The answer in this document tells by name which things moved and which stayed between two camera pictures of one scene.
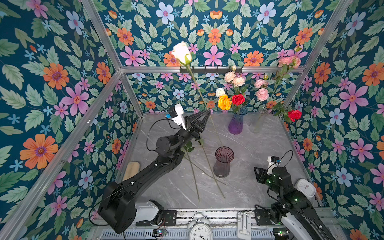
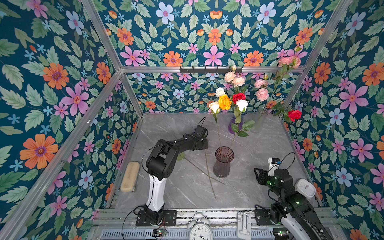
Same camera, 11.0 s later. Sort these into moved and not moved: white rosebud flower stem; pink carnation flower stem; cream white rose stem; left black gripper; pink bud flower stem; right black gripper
Moved: left black gripper; cream white rose stem
Not moved: pink carnation flower stem; right black gripper; pink bud flower stem; white rosebud flower stem
